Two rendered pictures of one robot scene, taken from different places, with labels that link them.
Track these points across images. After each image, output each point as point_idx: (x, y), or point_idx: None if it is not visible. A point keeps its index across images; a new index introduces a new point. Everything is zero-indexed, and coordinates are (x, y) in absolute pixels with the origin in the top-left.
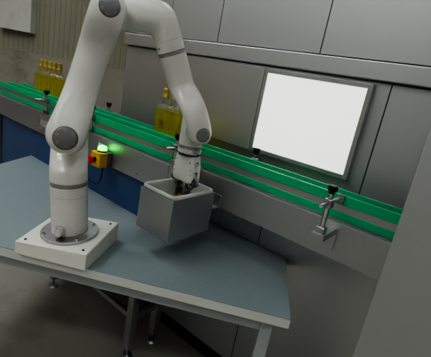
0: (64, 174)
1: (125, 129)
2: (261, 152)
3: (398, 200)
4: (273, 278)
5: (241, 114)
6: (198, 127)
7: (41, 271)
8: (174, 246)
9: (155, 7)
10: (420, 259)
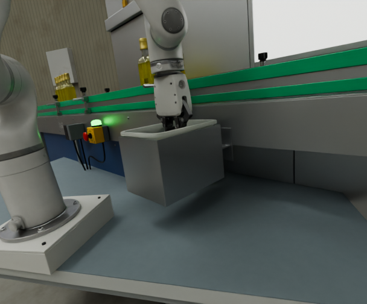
0: None
1: (111, 96)
2: (268, 63)
3: None
4: (346, 225)
5: (230, 29)
6: (160, 8)
7: (20, 278)
8: (186, 209)
9: None
10: None
